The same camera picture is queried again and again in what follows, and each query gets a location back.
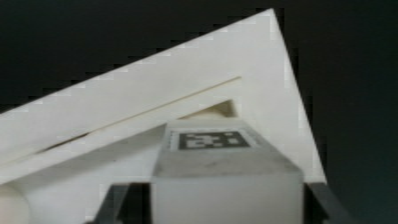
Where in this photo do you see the white square tabletop part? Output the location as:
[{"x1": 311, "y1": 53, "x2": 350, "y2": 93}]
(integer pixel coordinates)
[{"x1": 0, "y1": 78, "x2": 242, "y2": 224}]

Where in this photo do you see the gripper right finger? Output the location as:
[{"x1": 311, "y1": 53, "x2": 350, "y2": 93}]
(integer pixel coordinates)
[{"x1": 304, "y1": 182, "x2": 355, "y2": 224}]

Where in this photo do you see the white U-shaped fence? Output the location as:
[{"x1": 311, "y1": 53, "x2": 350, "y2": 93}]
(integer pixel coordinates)
[{"x1": 0, "y1": 10, "x2": 325, "y2": 184}]

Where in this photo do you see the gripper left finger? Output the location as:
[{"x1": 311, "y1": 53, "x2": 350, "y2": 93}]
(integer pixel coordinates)
[{"x1": 85, "y1": 183, "x2": 151, "y2": 224}]

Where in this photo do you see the white table leg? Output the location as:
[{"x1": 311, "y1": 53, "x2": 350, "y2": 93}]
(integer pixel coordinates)
[{"x1": 151, "y1": 110, "x2": 304, "y2": 224}]

